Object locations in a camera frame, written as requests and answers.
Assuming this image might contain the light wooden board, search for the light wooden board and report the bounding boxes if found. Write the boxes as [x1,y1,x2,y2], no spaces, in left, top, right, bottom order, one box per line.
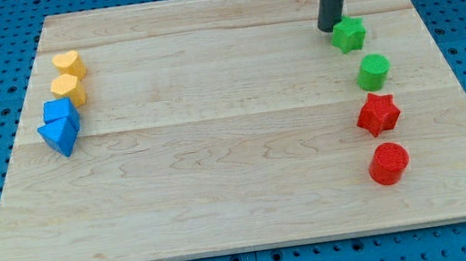
[0,0,466,261]

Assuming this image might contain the red star block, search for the red star block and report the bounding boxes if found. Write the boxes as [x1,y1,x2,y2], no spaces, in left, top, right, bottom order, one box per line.
[357,93,401,137]

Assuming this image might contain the green star block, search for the green star block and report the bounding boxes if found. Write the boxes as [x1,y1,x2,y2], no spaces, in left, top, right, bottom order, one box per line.
[331,16,367,55]

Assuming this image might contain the green cylinder block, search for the green cylinder block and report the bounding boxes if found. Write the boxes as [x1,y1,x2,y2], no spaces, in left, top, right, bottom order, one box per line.
[356,54,391,91]

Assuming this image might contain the red cylinder block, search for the red cylinder block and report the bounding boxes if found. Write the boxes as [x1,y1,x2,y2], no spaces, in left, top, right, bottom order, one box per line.
[369,142,410,186]

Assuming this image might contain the blue triangle block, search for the blue triangle block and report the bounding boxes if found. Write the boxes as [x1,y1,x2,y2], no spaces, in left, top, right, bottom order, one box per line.
[38,117,78,157]

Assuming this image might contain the yellow hexagon block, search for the yellow hexagon block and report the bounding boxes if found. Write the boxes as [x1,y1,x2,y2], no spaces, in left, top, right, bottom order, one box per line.
[50,74,87,107]

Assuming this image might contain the yellow heart block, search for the yellow heart block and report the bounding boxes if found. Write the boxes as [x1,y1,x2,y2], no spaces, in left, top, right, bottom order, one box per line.
[52,50,87,80]

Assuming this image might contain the blue cube block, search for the blue cube block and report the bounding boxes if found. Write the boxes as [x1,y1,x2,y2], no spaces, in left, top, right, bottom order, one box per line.
[42,97,80,131]

